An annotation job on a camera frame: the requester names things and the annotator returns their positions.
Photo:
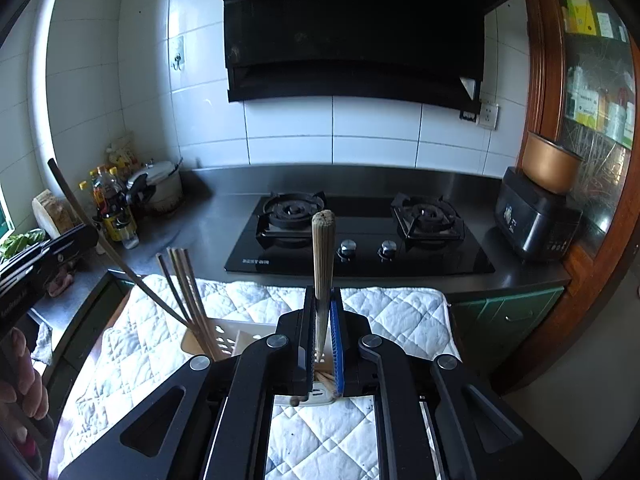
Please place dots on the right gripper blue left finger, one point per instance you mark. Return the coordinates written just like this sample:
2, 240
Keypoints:
305, 344

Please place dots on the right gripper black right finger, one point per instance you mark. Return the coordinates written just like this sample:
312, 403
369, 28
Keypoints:
337, 343

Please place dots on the wooden chopstick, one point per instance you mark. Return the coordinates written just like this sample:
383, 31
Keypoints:
199, 303
107, 247
324, 390
194, 316
323, 238
163, 267

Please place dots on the person left hand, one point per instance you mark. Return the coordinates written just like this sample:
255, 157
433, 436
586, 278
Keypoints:
29, 392

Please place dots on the metal bowl with greens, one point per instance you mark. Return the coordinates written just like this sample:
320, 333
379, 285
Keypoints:
16, 243

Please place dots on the round wooden cutting board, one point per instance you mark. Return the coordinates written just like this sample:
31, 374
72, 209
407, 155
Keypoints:
53, 214

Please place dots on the grey dish rag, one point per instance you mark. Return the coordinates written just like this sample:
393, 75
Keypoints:
43, 351

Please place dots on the white plastic utensil holder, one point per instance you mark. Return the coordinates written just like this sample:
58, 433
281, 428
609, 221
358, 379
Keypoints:
263, 357

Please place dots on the dark soy sauce bottle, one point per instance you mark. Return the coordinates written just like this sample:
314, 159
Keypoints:
114, 210

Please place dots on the black gas stove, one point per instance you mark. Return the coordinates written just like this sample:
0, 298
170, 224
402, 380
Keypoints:
375, 237

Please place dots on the clear oil bottle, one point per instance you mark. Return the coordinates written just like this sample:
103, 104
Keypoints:
89, 203

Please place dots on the small white jar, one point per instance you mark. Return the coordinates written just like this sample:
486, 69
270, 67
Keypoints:
128, 236

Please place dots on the white quilted cloth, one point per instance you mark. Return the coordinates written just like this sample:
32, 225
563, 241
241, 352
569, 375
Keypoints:
269, 405

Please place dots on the white pressure cooker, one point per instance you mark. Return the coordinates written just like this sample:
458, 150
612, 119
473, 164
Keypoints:
156, 187

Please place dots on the copper inner pot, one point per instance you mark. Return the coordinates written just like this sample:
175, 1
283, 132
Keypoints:
549, 165

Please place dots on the black range hood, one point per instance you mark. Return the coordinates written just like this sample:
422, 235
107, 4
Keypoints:
421, 51

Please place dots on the wooden glass cabinet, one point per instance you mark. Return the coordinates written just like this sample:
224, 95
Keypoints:
584, 95

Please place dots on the white wall socket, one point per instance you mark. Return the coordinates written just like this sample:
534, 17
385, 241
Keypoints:
489, 114

